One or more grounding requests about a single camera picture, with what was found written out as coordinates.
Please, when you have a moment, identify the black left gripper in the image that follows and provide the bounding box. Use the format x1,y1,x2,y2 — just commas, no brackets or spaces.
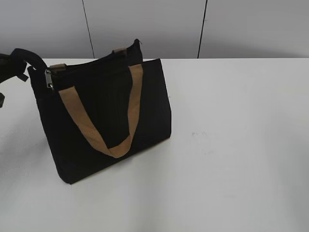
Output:
0,48,46,83

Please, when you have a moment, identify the black bag with tan handles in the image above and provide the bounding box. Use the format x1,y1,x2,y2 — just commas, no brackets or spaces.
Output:
28,40,172,184

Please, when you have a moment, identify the silver zipper pull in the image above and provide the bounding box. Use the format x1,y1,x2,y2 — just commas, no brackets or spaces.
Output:
44,69,54,91

